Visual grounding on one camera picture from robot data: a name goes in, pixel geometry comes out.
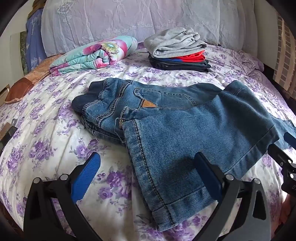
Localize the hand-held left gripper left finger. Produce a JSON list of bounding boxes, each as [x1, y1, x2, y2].
[[23, 152, 102, 241]]

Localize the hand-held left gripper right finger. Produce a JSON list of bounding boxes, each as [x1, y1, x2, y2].
[[194, 152, 272, 241]]

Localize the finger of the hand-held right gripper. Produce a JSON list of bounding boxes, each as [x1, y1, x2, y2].
[[268, 132, 296, 172]]

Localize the blue denim pants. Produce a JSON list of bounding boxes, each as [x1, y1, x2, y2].
[[71, 77, 296, 226]]

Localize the folded black pants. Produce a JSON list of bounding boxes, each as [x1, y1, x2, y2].
[[149, 54, 211, 71]]

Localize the purple floral bedspread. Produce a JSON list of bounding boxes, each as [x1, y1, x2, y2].
[[0, 44, 296, 241]]

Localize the brick pattern curtain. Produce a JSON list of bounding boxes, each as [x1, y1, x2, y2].
[[273, 17, 296, 92]]

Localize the purple floral pillow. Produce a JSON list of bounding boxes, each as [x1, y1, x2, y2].
[[236, 50, 264, 75]]

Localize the orange brown pillow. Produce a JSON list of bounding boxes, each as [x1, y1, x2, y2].
[[5, 54, 63, 103]]

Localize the folded red garment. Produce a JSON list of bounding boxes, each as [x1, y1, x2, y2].
[[177, 50, 206, 64]]

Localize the folded blue garment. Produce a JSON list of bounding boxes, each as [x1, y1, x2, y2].
[[162, 57, 184, 64]]

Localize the folded colourful floral blanket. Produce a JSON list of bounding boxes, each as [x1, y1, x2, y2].
[[50, 36, 138, 76]]

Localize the folded grey sweatpants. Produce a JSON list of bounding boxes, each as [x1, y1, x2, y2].
[[144, 27, 207, 58]]

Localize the green picture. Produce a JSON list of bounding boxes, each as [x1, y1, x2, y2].
[[20, 31, 28, 70]]

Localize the blue hanging cloth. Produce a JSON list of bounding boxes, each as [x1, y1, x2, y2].
[[25, 9, 47, 72]]

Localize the white lace pillow cover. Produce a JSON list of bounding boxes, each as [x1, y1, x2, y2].
[[41, 0, 255, 57]]

